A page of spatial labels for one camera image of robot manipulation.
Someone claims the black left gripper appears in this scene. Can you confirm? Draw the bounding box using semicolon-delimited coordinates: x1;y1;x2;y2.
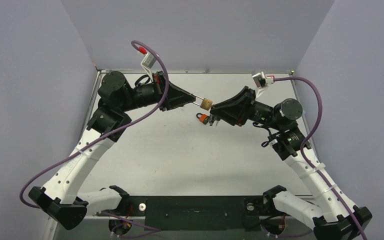
119;70;196;113

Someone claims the brass long-shackle padlock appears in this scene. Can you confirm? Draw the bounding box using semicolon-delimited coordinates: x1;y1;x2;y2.
193;94;213;111

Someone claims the orange Opel padlock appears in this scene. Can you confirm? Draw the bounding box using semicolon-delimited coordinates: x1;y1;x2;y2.
195;112;210;125

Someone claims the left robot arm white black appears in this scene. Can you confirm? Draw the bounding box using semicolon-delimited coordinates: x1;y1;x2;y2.
28;71;196;230

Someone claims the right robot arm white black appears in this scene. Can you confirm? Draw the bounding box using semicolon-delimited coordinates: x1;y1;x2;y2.
210;87;372;240

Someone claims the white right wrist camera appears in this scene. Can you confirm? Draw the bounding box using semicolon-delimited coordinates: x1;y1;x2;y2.
251;71;275;99

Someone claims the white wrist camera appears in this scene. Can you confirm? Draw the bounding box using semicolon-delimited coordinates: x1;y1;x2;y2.
138;46;157;79
251;71;275;99

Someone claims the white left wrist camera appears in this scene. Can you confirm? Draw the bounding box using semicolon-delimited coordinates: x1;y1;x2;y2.
138;46;157;79

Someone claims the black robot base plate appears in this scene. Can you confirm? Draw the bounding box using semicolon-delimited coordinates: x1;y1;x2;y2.
111;195;283;231

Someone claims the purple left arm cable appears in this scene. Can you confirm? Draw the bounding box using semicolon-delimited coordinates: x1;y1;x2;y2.
19;40;170;210

